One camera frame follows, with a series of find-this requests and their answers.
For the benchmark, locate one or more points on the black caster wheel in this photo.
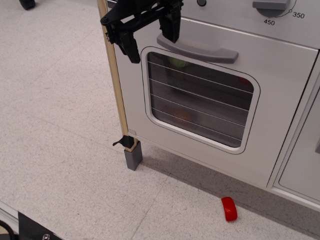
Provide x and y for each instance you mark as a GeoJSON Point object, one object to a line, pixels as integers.
{"type": "Point", "coordinates": [27, 4]}

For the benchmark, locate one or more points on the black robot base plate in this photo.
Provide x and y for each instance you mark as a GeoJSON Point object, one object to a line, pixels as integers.
{"type": "Point", "coordinates": [29, 229]}

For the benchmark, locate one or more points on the green toy cabbage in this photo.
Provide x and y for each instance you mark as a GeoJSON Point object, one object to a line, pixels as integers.
{"type": "Point", "coordinates": [178, 63]}

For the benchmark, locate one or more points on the orange toy chicken drumstick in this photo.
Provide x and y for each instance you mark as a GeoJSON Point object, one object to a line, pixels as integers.
{"type": "Point", "coordinates": [183, 115]}

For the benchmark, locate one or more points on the white right cabinet door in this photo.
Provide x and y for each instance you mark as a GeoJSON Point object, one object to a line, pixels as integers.
{"type": "Point", "coordinates": [299, 173]}

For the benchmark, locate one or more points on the red plastic toy piece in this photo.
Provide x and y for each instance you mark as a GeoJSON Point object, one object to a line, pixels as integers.
{"type": "Point", "coordinates": [230, 209]}

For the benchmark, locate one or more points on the red toy strawberry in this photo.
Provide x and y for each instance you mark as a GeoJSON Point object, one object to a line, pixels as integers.
{"type": "Point", "coordinates": [244, 81]}

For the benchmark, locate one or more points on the white toy oven door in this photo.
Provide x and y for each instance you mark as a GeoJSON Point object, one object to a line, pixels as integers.
{"type": "Point", "coordinates": [237, 129]}

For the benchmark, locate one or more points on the light wooden corner post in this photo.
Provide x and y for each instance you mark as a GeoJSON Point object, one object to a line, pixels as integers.
{"type": "Point", "coordinates": [111, 56]}

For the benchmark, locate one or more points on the black tape strip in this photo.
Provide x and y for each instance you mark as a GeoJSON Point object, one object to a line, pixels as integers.
{"type": "Point", "coordinates": [126, 141]}

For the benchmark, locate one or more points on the white toy kitchen cabinet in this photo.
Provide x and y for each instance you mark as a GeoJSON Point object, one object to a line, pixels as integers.
{"type": "Point", "coordinates": [299, 24]}

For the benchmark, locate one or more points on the grey temperature dial knob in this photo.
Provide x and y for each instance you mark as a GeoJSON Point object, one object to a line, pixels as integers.
{"type": "Point", "coordinates": [271, 8]}

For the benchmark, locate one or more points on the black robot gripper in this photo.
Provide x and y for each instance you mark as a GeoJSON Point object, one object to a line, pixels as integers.
{"type": "Point", "coordinates": [129, 16]}

